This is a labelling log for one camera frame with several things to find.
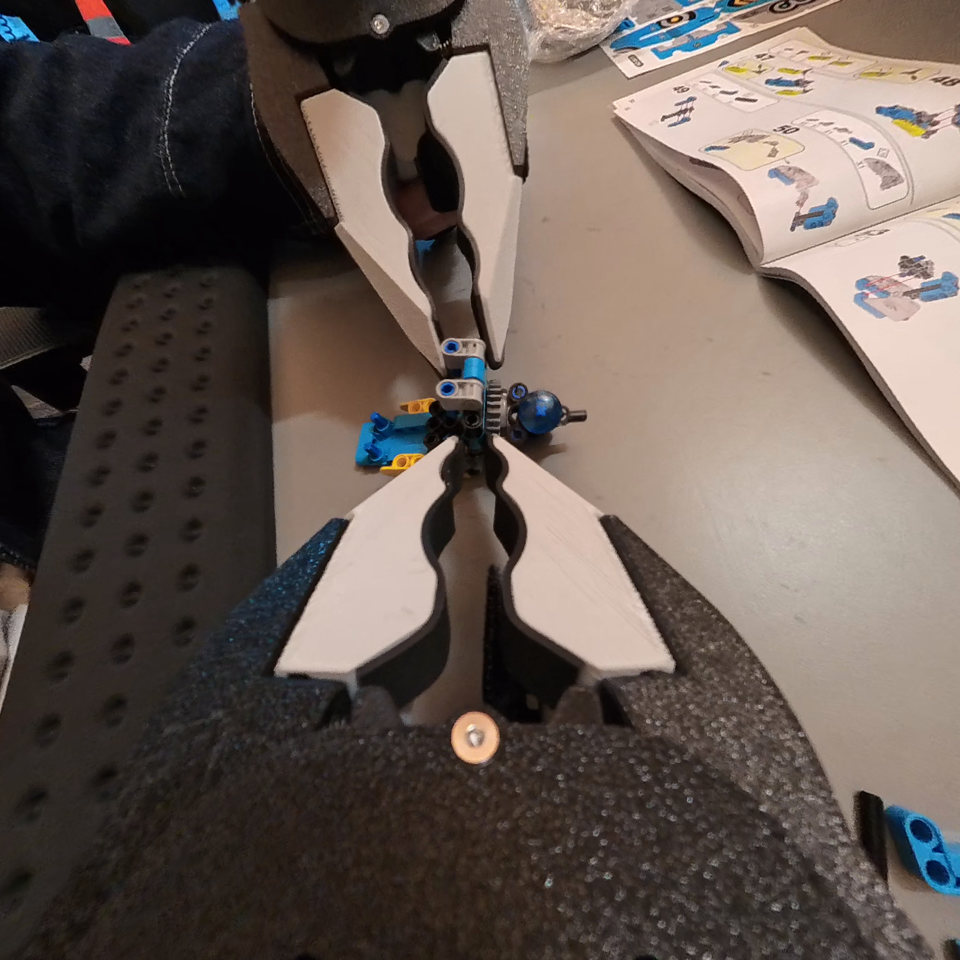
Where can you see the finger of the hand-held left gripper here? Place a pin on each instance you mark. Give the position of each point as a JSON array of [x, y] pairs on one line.
[[360, 180], [488, 165]]

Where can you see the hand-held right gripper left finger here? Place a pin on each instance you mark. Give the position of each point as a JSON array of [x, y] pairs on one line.
[[360, 600]]

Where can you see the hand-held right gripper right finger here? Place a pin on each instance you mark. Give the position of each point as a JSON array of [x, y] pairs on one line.
[[585, 600]]

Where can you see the blue yellow brick assembly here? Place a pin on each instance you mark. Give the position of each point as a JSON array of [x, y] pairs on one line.
[[393, 435]]

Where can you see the black gear brick assembly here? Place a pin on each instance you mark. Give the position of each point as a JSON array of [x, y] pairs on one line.
[[503, 405]]

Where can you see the person's left forearm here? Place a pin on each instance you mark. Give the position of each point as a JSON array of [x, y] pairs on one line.
[[135, 150]]

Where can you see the grey desk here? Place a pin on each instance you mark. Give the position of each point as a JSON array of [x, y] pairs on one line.
[[720, 495]]

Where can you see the clear plastic bag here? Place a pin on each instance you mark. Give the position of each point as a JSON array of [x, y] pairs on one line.
[[578, 23]]

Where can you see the black studded mat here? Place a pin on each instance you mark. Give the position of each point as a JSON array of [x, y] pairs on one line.
[[135, 525]]

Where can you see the blue sticker sheet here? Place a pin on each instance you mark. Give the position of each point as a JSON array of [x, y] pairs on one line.
[[683, 23]]

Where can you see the building instruction booklet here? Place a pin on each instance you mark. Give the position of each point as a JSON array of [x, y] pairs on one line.
[[840, 195]]

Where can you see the person's denim jacket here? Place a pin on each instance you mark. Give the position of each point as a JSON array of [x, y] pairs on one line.
[[30, 435]]

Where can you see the pile of small brick parts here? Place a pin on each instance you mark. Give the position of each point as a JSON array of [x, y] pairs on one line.
[[915, 840]]

